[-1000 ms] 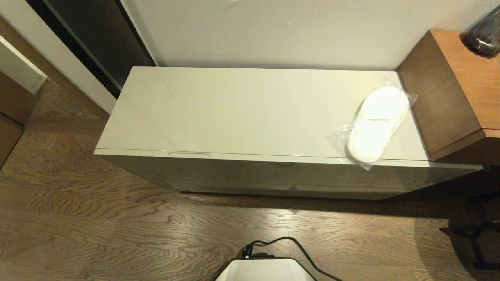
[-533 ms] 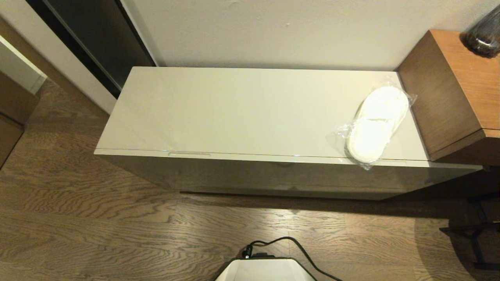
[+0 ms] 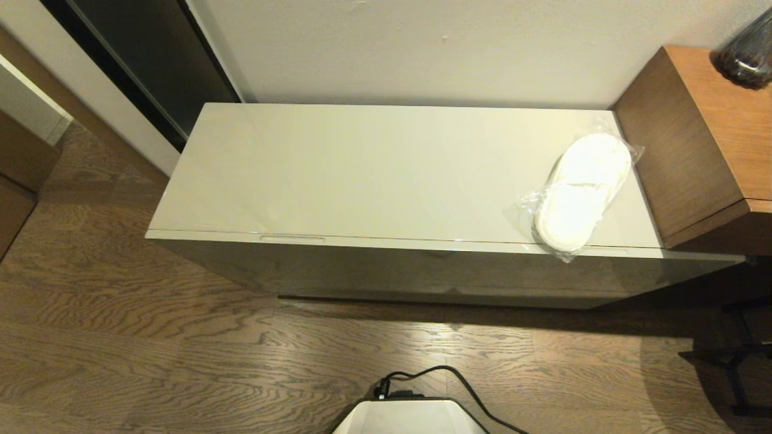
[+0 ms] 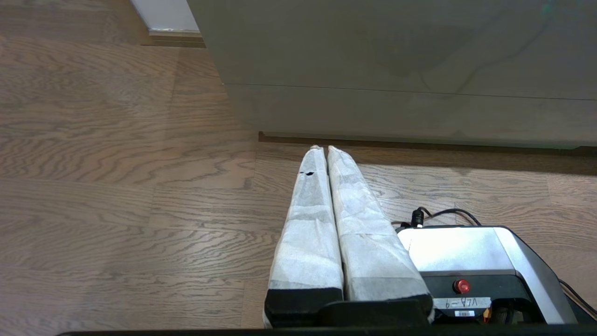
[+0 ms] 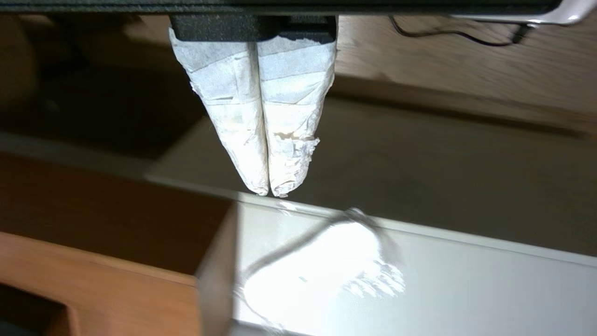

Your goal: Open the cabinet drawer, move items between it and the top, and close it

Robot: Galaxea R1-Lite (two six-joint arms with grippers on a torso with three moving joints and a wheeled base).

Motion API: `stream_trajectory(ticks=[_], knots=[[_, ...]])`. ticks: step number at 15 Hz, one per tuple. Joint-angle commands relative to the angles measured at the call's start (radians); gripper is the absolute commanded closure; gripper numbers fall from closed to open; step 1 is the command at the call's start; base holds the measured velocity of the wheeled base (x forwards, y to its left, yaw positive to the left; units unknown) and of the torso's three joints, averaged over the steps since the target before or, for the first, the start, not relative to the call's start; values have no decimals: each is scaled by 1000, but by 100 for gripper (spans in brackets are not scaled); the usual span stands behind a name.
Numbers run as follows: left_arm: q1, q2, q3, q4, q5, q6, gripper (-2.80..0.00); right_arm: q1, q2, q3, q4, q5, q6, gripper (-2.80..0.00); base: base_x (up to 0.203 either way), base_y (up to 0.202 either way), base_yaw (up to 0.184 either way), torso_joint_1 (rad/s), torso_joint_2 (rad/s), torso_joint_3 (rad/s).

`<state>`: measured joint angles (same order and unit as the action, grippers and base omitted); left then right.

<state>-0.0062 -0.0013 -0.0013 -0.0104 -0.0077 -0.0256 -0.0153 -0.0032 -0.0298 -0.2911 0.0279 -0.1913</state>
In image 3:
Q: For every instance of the white slippers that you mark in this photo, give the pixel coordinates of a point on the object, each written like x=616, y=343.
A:
x=579, y=193

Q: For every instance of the beige glossy cabinet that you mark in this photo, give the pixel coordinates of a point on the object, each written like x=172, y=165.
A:
x=362, y=169

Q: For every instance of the dark door panel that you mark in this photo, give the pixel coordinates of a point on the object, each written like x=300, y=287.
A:
x=151, y=54

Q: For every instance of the brown wooden desk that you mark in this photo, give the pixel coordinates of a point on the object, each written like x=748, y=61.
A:
x=693, y=150

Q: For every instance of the wooden cabinet with white top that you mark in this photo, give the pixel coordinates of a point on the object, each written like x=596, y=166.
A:
x=24, y=157

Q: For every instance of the black metal stand legs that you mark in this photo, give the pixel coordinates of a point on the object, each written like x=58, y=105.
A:
x=733, y=361

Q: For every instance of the dark glass vase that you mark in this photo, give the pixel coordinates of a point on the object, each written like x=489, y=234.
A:
x=751, y=60

